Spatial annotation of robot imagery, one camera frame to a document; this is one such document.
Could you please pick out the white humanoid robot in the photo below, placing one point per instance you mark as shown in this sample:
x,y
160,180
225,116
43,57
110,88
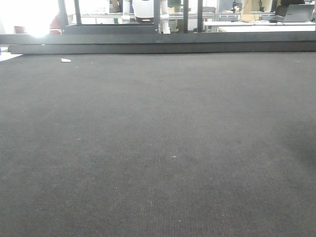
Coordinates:
x,y
143,11

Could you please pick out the white paper scrap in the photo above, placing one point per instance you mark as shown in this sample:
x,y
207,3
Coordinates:
x,y
64,60

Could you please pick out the white lab table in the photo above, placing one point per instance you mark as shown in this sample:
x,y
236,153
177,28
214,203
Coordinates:
x,y
258,26

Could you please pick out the dark grey floor platform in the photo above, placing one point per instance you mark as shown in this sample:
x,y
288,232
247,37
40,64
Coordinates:
x,y
161,44

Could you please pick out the grey laptop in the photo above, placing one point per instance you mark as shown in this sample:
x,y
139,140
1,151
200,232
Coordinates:
x,y
293,13

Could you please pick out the black metal frame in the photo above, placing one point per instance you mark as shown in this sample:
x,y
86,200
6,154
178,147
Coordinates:
x,y
103,17

